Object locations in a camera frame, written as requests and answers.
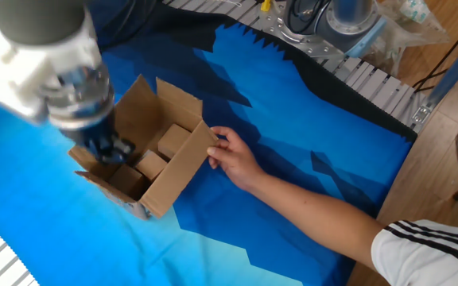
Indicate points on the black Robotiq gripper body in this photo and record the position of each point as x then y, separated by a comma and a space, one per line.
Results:
91, 133

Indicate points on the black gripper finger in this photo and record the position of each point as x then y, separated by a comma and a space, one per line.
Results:
99, 155
123, 149

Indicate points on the brown cardboard shipping box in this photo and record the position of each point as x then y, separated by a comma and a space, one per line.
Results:
181, 171

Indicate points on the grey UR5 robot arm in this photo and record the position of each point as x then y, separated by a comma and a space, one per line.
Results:
34, 20

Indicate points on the person's bare forearm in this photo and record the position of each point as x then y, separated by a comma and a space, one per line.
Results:
316, 218

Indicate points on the small brown cardboard box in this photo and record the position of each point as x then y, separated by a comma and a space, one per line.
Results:
173, 141
127, 180
151, 166

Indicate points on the person's bare hand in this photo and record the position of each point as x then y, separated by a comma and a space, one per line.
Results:
235, 161

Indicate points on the blue mountain landscape cloth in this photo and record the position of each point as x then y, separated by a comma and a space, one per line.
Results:
272, 159

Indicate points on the small yellow plastic object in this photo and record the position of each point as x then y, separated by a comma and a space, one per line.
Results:
266, 5

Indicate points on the clear plastic bag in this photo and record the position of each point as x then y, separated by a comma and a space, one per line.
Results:
408, 35

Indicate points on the white shirt black stripes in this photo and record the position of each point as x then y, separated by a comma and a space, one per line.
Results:
428, 254

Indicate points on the blue-grey aluminium frame bar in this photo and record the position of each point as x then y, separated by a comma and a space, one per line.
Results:
451, 75

